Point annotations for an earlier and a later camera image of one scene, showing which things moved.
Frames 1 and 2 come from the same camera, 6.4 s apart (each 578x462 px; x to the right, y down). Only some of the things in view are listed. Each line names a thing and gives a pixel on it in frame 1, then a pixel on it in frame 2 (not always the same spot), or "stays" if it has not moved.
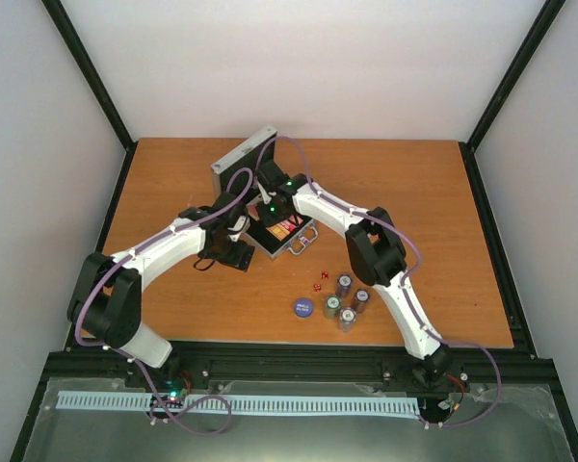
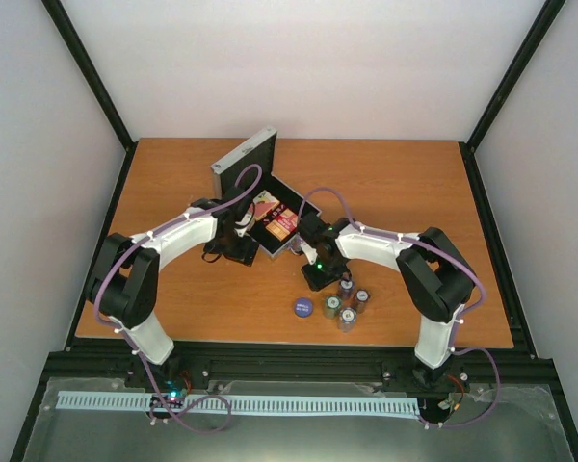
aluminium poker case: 249,179 stays
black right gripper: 264,217 to 318,283
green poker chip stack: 331,306 stays
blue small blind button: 303,307 stays
